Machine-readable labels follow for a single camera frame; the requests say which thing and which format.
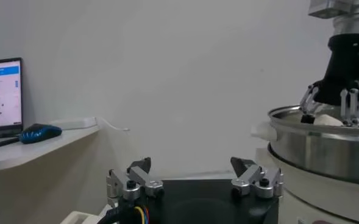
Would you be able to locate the light blue right robot arm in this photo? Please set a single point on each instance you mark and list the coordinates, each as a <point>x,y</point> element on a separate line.
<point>353,24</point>

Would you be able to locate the stainless steel steamer basket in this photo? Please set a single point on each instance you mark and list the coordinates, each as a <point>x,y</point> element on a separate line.
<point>319,152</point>

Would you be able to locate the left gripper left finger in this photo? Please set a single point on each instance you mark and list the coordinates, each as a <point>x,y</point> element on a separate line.
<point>129,185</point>

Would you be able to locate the black laptop computer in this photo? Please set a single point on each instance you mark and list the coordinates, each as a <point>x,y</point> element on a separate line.
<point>2,94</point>

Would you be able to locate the blue computer mouse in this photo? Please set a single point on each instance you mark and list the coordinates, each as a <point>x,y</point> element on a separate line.
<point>40,133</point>

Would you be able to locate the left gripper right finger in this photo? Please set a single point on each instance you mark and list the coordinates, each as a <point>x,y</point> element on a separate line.
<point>264,182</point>

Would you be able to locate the white side table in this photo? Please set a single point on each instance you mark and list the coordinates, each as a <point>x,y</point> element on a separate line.
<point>30,155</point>

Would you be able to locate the white steamed baozi bun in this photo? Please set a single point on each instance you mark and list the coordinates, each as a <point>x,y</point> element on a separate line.
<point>328,120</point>

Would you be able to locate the white electric cooker pot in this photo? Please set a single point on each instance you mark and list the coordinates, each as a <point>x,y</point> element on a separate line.
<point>319,201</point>

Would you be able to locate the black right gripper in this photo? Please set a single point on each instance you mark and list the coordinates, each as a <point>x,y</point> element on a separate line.
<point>345,70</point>

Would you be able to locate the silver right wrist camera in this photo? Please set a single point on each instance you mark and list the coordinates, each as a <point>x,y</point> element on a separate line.
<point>325,9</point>

